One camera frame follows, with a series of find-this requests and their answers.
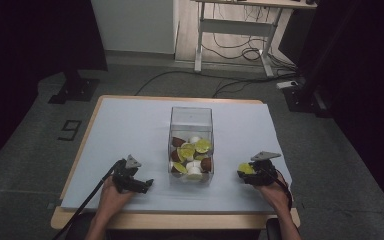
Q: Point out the lime half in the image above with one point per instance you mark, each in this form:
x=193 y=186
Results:
x=246 y=168
x=188 y=146
x=202 y=145
x=180 y=167
x=186 y=153

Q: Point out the white power strip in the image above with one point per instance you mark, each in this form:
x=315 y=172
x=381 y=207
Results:
x=287 y=84

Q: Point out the dark curtain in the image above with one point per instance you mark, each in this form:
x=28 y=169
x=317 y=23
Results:
x=30 y=40
x=363 y=66

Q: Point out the white cabinet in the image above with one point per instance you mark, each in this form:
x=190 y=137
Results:
x=133 y=26

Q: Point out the black stand base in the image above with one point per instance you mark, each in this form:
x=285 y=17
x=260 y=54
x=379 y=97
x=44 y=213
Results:
x=305 y=100
x=75 y=89

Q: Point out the white frame desk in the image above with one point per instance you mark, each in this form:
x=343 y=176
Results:
x=236 y=27

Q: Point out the grey tape strip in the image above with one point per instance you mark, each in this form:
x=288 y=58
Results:
x=53 y=204

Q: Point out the empty clear plastic box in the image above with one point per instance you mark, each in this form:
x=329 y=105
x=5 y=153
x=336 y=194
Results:
x=191 y=116

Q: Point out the person's left hand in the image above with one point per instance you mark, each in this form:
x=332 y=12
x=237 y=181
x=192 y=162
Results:
x=111 y=200

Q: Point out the brown fruit half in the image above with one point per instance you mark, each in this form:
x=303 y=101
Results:
x=206 y=164
x=175 y=156
x=178 y=142

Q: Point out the person's dark lap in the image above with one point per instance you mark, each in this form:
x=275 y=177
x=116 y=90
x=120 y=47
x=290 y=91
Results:
x=180 y=235

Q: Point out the clear plastic box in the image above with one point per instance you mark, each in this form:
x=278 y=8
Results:
x=190 y=180
x=191 y=116

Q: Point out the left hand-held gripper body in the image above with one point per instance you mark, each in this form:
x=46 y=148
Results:
x=124 y=180

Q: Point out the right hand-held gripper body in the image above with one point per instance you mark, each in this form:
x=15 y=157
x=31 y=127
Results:
x=265 y=173

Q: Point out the person's right hand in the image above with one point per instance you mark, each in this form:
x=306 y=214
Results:
x=278 y=196

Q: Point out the wooden table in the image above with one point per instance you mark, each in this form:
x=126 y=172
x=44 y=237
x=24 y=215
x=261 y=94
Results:
x=166 y=220

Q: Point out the pale blue table mat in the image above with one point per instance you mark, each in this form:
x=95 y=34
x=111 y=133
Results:
x=130 y=133

